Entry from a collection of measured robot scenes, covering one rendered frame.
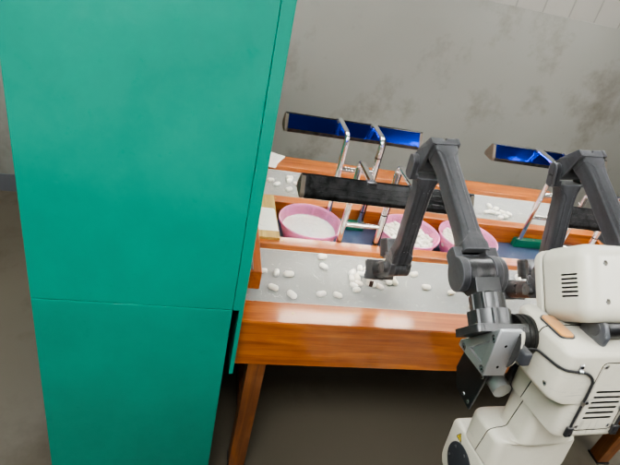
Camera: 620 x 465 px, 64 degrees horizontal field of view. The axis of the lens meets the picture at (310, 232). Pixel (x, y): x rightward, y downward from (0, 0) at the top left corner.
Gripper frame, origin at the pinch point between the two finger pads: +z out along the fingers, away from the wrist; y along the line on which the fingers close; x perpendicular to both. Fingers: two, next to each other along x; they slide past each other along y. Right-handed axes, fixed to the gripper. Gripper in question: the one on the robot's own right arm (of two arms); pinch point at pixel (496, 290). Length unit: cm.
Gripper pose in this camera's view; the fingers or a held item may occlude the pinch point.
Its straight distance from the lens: 192.5
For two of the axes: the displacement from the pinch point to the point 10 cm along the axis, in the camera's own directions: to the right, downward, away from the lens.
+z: -2.2, 1.2, 9.7
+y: -9.7, -0.9, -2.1
